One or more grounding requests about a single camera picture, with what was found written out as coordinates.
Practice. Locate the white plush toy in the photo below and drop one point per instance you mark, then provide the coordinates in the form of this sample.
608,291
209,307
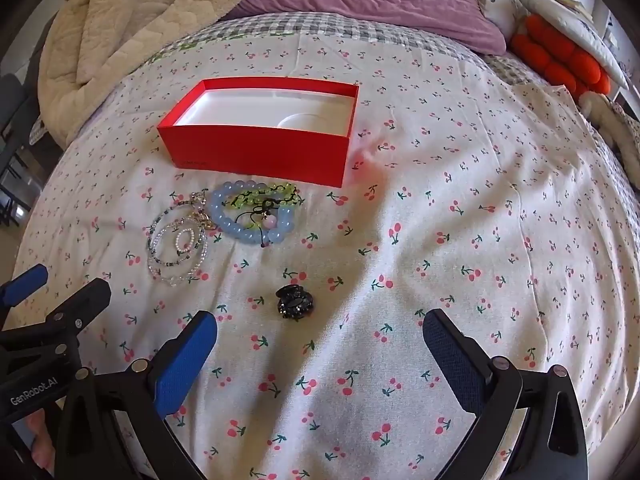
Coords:
619,132

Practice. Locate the orange plush cushion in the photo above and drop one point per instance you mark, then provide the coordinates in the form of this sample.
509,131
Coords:
558,59

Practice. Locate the white patterned pillow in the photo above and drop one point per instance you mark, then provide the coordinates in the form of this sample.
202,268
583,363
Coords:
508,14

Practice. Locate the person's left hand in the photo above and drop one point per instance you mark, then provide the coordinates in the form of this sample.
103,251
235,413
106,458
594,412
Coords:
43,452

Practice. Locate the grey chair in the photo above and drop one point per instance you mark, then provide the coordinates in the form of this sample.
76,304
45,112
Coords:
19,113

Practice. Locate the grey checked bed cover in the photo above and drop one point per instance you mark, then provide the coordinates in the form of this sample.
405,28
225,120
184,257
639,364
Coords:
507,67

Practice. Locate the black hair claw clip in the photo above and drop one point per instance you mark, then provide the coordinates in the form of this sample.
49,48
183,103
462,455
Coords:
294,302

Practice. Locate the cherry print bed sheet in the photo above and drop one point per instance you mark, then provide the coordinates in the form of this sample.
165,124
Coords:
495,203

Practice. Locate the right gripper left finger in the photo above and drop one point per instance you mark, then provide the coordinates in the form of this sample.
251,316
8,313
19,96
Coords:
154,389

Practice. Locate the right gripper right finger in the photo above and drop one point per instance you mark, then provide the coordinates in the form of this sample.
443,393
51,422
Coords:
551,443

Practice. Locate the beige fleece blanket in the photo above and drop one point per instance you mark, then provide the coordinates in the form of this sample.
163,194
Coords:
92,45

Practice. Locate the red open cardboard box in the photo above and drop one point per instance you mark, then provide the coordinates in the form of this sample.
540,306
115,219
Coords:
289,128

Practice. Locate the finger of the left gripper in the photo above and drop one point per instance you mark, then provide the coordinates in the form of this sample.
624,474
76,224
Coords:
63,323
17,290

